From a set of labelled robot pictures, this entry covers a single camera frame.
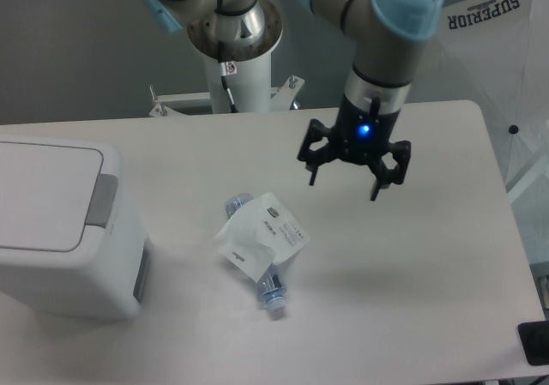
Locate white umbrella with lettering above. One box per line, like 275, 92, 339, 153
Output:
407, 0, 548, 183

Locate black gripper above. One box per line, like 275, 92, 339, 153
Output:
297, 96, 411, 201

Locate white plastic pouch bag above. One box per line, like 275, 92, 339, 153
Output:
214, 192, 311, 282

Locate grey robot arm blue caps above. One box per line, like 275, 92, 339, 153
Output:
143, 0, 443, 192

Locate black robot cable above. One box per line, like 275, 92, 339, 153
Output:
216, 40, 239, 114

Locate white pedestal base frame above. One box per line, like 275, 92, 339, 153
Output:
148, 75, 306, 118

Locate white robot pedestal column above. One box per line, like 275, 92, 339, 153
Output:
187, 0, 283, 114

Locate clear plastic water bottle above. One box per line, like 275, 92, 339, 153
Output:
225, 193, 287, 321

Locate white trash can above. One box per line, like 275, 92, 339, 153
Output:
1, 134, 152, 320

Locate black device at table edge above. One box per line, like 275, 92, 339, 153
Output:
517, 321, 548, 366

